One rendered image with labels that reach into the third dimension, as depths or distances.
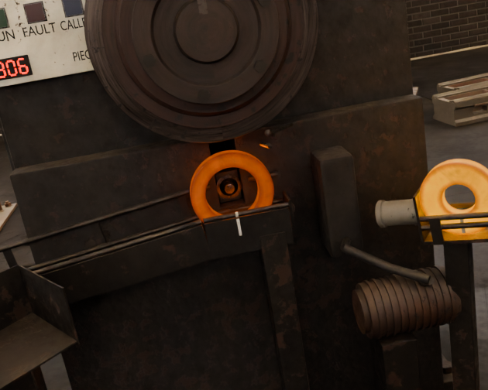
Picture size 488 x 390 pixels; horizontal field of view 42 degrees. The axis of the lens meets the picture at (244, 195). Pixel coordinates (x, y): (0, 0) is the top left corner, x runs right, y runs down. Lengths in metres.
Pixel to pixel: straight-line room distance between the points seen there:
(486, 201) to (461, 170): 0.08
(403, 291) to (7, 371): 0.80
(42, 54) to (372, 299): 0.88
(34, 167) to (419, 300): 0.90
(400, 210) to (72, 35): 0.80
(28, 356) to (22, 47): 0.65
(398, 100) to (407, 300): 0.46
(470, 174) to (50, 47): 0.92
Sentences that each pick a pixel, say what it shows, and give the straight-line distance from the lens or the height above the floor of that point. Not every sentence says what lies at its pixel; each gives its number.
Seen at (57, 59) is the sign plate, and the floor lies 1.10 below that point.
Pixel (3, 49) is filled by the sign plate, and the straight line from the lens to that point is 1.50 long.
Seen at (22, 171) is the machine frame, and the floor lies 0.87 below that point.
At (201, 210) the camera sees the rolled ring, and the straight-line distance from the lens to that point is 1.42.
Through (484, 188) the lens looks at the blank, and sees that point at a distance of 1.34.
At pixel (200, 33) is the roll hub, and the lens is 1.23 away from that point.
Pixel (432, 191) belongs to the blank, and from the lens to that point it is 1.36.
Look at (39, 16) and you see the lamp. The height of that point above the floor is 1.19.
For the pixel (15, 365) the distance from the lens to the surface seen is 1.28.
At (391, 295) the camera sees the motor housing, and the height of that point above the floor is 0.52.
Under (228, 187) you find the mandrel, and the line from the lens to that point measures 1.50.
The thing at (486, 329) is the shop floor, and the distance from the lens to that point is 2.27.
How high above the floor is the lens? 1.19
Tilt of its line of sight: 18 degrees down
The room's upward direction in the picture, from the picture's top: 10 degrees counter-clockwise
